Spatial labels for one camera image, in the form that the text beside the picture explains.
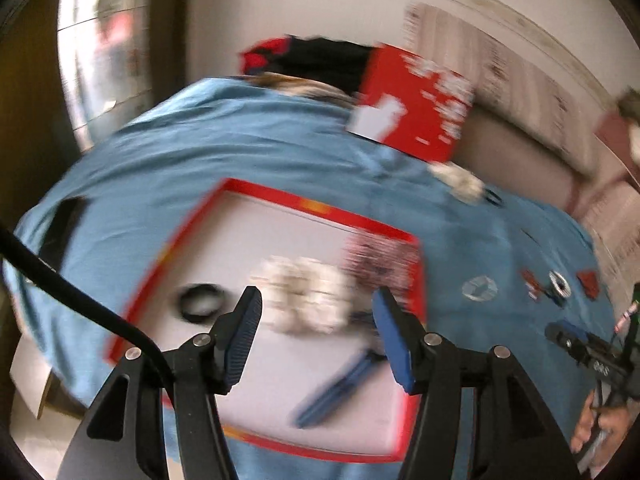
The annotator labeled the cardboard piece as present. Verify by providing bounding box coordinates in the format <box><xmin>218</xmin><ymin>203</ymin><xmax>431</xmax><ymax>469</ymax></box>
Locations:
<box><xmin>9</xmin><ymin>332</ymin><xmax>63</xmax><ymax>420</ymax></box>

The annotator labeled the white patterned scrunchie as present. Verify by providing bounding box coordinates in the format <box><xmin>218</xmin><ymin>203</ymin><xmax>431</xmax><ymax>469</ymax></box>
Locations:
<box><xmin>250</xmin><ymin>255</ymin><xmax>358</xmax><ymax>336</ymax></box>

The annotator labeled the thick black hair tie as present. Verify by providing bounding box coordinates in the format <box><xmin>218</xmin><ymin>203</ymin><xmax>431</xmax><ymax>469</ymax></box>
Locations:
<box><xmin>179</xmin><ymin>282</ymin><xmax>226</xmax><ymax>325</ymax></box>

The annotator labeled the black cable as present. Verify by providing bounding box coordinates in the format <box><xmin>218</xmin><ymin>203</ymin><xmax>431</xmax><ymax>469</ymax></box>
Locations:
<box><xmin>0</xmin><ymin>225</ymin><xmax>171</xmax><ymax>391</ymax></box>

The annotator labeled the striped beige cushion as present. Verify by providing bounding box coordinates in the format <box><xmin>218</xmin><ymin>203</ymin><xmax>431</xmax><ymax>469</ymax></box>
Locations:
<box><xmin>402</xmin><ymin>2</ymin><xmax>601</xmax><ymax>171</ymax></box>

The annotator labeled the blue cloth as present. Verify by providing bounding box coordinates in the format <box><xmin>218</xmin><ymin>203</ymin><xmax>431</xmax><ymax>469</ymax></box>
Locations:
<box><xmin>2</xmin><ymin>77</ymin><xmax>618</xmax><ymax>480</ymax></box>

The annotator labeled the black and red cloth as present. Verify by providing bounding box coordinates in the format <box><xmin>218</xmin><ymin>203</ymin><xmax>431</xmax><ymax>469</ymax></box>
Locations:
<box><xmin>240</xmin><ymin>35</ymin><xmax>376</xmax><ymax>98</ymax></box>

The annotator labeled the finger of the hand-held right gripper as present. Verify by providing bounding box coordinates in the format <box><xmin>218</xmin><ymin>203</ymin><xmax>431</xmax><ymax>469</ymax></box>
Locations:
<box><xmin>545</xmin><ymin>321</ymin><xmax>628</xmax><ymax>386</ymax></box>

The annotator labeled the red dotted scrunchie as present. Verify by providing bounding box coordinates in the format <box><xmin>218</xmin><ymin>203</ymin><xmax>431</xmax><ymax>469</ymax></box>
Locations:
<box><xmin>576</xmin><ymin>270</ymin><xmax>601</xmax><ymax>302</ymax></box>

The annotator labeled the bright window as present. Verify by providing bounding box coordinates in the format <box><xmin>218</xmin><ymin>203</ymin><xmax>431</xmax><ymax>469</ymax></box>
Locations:
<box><xmin>57</xmin><ymin>0</ymin><xmax>191</xmax><ymax>151</ymax></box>

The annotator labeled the silver ring ornament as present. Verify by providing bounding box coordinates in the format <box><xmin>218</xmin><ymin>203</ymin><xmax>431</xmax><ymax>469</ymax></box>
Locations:
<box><xmin>547</xmin><ymin>270</ymin><xmax>573</xmax><ymax>300</ymax></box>

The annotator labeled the brown sofa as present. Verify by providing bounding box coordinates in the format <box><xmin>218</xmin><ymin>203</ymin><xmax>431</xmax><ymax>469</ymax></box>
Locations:
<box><xmin>452</xmin><ymin>105</ymin><xmax>640</xmax><ymax>271</ymax></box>

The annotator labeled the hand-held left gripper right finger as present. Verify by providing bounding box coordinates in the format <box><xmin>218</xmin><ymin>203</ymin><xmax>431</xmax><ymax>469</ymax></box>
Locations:
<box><xmin>371</xmin><ymin>287</ymin><xmax>583</xmax><ymax>480</ymax></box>

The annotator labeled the beige patterned cloth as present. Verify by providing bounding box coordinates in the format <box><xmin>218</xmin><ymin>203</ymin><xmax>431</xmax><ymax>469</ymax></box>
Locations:
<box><xmin>260</xmin><ymin>72</ymin><xmax>357</xmax><ymax>109</ymax></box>

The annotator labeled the cream fluffy scrunchie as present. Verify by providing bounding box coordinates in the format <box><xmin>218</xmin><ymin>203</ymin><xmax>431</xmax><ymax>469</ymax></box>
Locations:
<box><xmin>430</xmin><ymin>162</ymin><xmax>486</xmax><ymax>205</ymax></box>

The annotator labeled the black strap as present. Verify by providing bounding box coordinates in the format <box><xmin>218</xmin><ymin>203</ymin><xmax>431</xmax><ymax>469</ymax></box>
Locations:
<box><xmin>37</xmin><ymin>196</ymin><xmax>91</xmax><ymax>271</ymax></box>

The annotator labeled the blue striped strap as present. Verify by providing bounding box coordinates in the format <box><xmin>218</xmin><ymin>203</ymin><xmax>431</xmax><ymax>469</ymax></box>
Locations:
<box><xmin>292</xmin><ymin>347</ymin><xmax>381</xmax><ymax>428</ymax></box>

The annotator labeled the silver bracelet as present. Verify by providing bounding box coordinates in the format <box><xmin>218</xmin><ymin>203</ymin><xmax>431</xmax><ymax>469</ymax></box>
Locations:
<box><xmin>461</xmin><ymin>275</ymin><xmax>499</xmax><ymax>303</ymax></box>

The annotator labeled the red cardboard box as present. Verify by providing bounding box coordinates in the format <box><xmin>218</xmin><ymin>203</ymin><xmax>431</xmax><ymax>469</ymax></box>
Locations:
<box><xmin>345</xmin><ymin>44</ymin><xmax>476</xmax><ymax>163</ymax></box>

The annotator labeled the red plaid scrunchie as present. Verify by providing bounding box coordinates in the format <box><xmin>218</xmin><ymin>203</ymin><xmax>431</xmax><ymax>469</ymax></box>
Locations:
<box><xmin>345</xmin><ymin>240</ymin><xmax>421</xmax><ymax>286</ymax></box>

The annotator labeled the red hair clip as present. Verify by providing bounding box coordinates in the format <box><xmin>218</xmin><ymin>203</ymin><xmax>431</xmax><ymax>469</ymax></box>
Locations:
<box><xmin>520</xmin><ymin>269</ymin><xmax>546</xmax><ymax>303</ymax></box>

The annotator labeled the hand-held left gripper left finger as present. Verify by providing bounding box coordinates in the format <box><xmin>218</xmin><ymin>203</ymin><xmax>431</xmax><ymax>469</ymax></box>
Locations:
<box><xmin>57</xmin><ymin>285</ymin><xmax>263</xmax><ymax>480</ymax></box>

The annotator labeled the person's right hand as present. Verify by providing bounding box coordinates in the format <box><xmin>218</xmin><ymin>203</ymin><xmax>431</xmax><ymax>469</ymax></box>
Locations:
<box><xmin>570</xmin><ymin>399</ymin><xmax>628</xmax><ymax>467</ymax></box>

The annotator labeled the red tray box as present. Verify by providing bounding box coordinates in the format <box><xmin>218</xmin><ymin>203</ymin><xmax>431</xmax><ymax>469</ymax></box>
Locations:
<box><xmin>107</xmin><ymin>177</ymin><xmax>426</xmax><ymax>463</ymax></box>

